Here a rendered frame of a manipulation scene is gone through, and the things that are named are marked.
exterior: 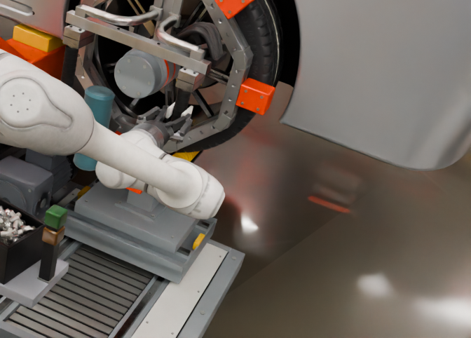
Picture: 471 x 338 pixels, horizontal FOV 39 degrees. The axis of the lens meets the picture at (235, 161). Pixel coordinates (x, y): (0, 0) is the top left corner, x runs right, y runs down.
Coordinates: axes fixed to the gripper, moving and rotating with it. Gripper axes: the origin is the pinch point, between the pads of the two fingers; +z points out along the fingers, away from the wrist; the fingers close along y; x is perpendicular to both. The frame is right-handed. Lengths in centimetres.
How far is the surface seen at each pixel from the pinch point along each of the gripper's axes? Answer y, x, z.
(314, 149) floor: 27, -83, 187
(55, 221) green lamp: -11.3, -18.9, -40.2
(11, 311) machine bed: -32, -77, -17
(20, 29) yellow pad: -72, -10, 36
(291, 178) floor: 24, -83, 144
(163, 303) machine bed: 7, -75, 12
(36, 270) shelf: -16, -38, -37
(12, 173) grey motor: -49, -42, 2
